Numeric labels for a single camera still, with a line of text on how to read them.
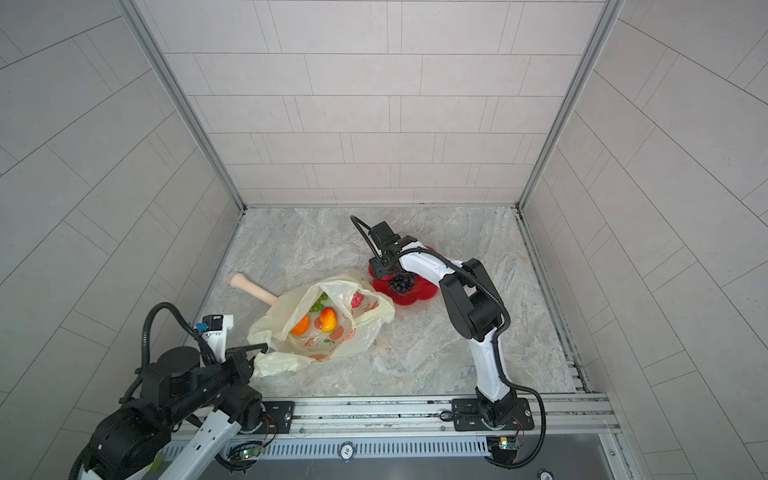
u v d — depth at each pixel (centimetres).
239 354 55
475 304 53
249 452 65
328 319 84
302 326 72
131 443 40
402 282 90
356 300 69
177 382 44
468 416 71
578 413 73
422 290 92
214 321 55
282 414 71
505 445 68
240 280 92
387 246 72
